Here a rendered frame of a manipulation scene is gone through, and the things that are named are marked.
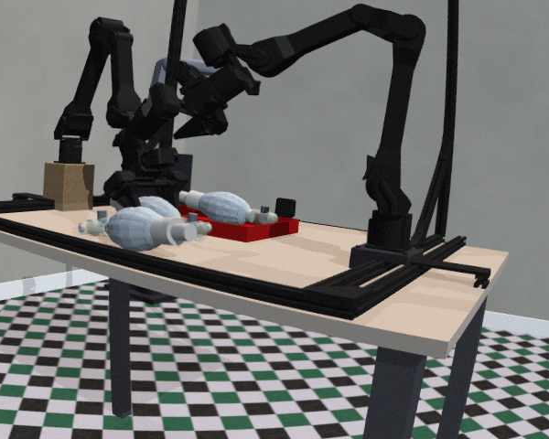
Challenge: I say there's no red tray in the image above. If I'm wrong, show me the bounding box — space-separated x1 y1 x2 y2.
179 204 297 242

